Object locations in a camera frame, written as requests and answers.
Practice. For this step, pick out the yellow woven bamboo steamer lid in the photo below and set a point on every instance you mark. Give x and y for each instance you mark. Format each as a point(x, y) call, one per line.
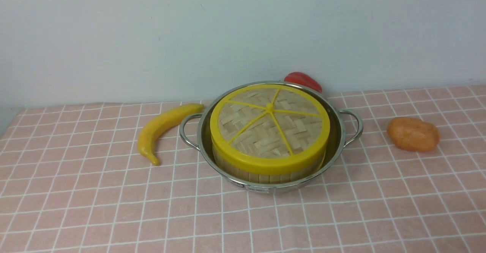
point(269, 119)

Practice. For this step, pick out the yellow rimmed bamboo steamer basket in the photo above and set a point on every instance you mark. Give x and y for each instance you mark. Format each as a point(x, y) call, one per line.
point(273, 170)

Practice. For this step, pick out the stainless steel pot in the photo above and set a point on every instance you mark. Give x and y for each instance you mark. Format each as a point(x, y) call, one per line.
point(346, 127)

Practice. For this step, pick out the red toy pepper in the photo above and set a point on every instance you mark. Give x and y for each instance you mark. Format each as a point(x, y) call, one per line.
point(303, 79)

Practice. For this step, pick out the yellow plastic banana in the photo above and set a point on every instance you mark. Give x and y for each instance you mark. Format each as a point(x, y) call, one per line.
point(155, 128)

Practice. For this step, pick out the orange toy potato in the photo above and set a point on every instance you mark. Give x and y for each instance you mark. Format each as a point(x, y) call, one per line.
point(413, 134)

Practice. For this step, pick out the pink checkered tablecloth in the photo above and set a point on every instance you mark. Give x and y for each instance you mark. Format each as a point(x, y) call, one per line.
point(72, 181)

